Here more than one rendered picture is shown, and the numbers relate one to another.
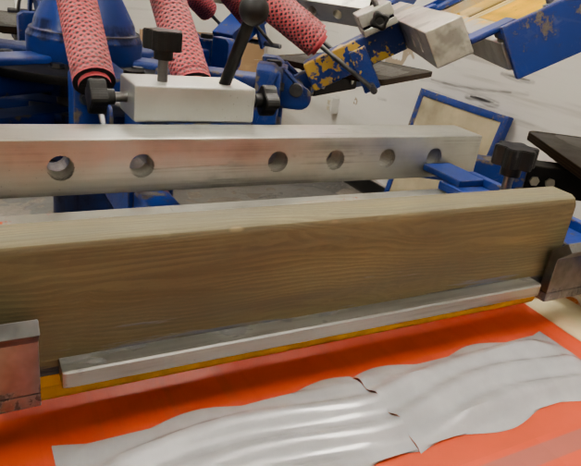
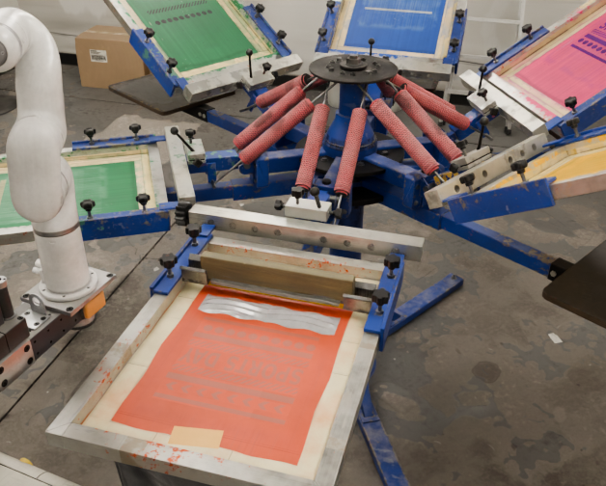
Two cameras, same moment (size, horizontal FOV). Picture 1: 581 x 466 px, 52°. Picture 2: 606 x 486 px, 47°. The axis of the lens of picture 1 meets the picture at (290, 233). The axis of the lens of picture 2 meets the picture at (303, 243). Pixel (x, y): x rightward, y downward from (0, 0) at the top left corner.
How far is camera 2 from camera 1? 1.56 m
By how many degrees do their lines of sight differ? 42
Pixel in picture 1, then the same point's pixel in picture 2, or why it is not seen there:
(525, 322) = (342, 314)
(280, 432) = (243, 307)
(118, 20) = not seen: hidden behind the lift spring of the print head
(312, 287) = (264, 281)
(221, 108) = (314, 216)
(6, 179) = (241, 229)
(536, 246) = (339, 291)
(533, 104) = not seen: outside the picture
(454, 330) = (316, 308)
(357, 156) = (356, 244)
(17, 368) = (203, 277)
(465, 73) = not seen: outside the picture
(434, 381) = (287, 313)
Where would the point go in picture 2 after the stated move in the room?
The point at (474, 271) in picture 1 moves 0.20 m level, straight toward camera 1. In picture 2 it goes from (316, 291) to (240, 311)
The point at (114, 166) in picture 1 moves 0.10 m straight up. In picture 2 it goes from (269, 230) to (268, 201)
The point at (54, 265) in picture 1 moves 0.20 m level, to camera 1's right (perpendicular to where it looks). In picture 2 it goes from (210, 261) to (260, 295)
